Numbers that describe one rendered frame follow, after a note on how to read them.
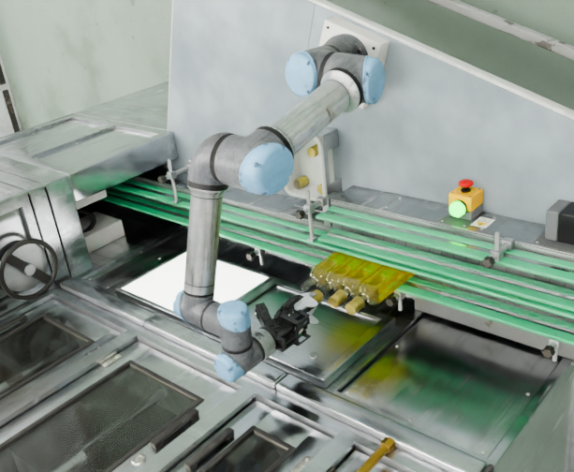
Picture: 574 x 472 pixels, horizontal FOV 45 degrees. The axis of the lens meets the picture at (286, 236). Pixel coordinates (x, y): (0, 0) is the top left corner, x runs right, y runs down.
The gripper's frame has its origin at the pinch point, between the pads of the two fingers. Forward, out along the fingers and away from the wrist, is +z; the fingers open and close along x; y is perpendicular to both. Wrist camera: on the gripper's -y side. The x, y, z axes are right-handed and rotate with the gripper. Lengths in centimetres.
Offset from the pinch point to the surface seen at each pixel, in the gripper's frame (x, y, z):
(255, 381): -15.4, -2.4, -21.2
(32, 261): -9, -100, -30
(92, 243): -20, -112, 0
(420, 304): -11.7, 16.1, 30.9
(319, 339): -12.7, 2.0, 0.8
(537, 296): 10, 52, 24
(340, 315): -13.0, -0.7, 13.7
